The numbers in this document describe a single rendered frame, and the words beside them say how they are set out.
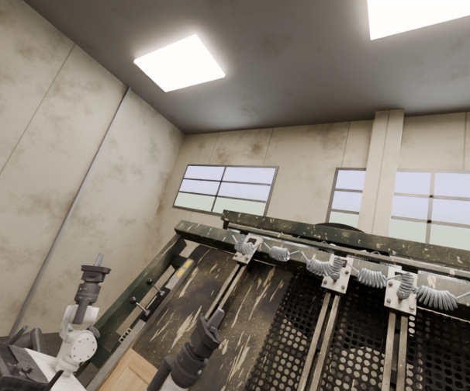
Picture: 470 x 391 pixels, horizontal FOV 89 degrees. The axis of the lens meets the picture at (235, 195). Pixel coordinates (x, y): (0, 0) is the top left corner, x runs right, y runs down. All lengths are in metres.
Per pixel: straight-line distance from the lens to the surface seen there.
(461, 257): 1.81
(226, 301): 1.31
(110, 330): 1.71
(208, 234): 1.61
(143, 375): 1.41
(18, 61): 4.41
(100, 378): 1.51
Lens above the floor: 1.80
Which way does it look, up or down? 14 degrees up
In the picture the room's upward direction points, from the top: 17 degrees clockwise
